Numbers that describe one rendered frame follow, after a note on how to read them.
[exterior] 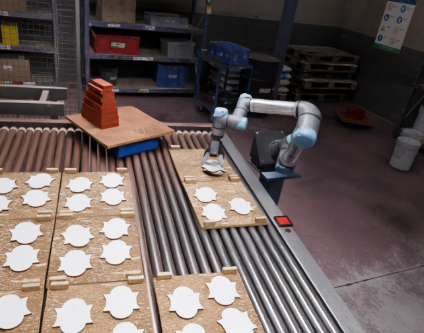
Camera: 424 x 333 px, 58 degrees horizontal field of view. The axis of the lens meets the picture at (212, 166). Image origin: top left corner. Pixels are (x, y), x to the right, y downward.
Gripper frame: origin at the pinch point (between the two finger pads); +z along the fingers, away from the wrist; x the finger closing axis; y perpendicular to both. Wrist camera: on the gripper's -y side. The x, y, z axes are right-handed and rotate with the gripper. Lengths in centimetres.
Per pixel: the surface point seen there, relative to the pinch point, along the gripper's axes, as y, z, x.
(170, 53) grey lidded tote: 408, 29, 92
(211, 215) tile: -46.4, 2.8, -2.9
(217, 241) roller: -63, 5, -7
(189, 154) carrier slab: 17.4, 3.7, 15.9
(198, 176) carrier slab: -8.1, 3.7, 7.3
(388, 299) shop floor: 16, 98, -146
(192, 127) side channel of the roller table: 63, 3, 19
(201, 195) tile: -30.2, 2.8, 3.3
